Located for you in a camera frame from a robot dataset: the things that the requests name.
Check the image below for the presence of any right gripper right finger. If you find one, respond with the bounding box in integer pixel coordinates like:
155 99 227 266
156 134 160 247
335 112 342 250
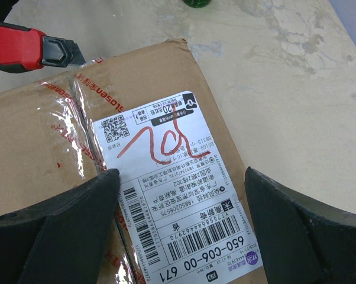
245 167 356 283

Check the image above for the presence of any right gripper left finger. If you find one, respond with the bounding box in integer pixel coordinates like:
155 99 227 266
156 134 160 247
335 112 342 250
0 169 120 283

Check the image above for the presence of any brown cardboard express box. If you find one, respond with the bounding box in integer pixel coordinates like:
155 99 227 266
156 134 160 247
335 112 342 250
0 39 267 283

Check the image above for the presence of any red black utility knife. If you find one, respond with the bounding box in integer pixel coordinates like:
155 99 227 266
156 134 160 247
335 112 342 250
0 22 86 73

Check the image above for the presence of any white shipping label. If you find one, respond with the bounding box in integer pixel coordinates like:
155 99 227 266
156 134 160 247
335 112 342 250
93 91 263 283

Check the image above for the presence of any far green glass bottle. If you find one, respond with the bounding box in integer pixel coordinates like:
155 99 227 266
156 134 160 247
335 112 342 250
183 0 212 8

